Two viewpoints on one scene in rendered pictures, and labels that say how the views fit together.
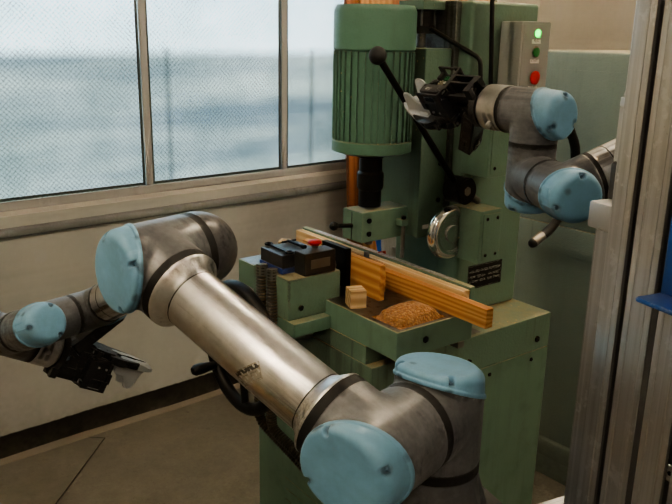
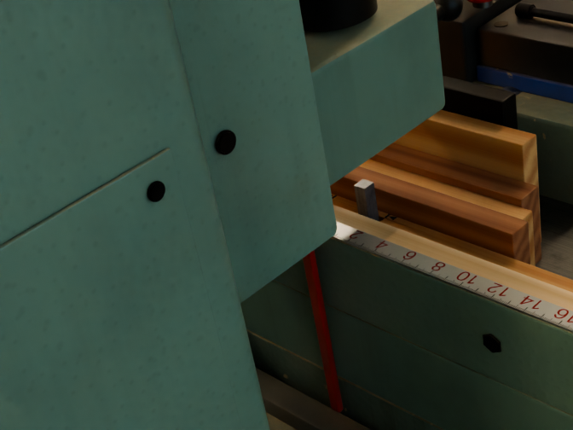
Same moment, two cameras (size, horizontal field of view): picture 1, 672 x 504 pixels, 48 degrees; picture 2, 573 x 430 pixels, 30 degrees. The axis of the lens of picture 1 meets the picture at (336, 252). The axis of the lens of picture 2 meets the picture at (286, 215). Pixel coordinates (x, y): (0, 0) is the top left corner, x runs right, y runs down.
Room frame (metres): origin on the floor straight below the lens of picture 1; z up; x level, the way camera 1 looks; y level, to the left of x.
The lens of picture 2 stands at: (2.24, -0.14, 1.30)
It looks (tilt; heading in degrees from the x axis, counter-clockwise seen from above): 32 degrees down; 178
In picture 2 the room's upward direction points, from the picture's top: 11 degrees counter-clockwise
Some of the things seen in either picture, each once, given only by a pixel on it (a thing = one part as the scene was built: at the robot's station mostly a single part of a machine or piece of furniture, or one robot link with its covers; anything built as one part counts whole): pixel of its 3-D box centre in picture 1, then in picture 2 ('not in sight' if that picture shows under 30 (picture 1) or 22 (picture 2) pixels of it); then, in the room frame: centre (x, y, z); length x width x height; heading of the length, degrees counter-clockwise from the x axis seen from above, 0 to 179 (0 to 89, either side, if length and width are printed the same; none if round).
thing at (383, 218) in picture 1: (376, 224); (317, 102); (1.68, -0.09, 1.03); 0.14 x 0.07 x 0.09; 127
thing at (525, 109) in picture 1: (536, 114); not in sight; (1.20, -0.31, 1.33); 0.11 x 0.08 x 0.09; 38
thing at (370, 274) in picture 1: (351, 270); (399, 154); (1.61, -0.03, 0.94); 0.21 x 0.01 x 0.08; 37
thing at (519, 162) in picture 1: (533, 178); not in sight; (1.18, -0.31, 1.23); 0.11 x 0.08 x 0.11; 7
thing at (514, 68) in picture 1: (523, 58); not in sight; (1.76, -0.41, 1.40); 0.10 x 0.06 x 0.16; 127
